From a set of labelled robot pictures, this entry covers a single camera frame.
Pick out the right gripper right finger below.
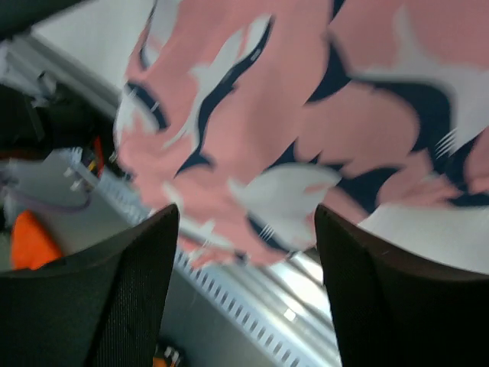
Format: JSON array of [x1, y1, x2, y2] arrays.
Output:
[[315, 206, 488, 366]]

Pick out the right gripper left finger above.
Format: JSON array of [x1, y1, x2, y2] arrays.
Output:
[[1, 205, 180, 366]]

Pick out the pink shark print shorts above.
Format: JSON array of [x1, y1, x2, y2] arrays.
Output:
[[138, 1, 488, 273]]

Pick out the orange object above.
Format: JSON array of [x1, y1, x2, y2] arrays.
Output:
[[11, 210, 63, 270]]

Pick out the aluminium mounting rail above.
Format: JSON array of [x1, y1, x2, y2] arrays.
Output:
[[0, 34, 337, 367]]

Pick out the white slotted cable duct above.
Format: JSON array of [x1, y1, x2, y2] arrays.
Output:
[[64, 147, 341, 367]]

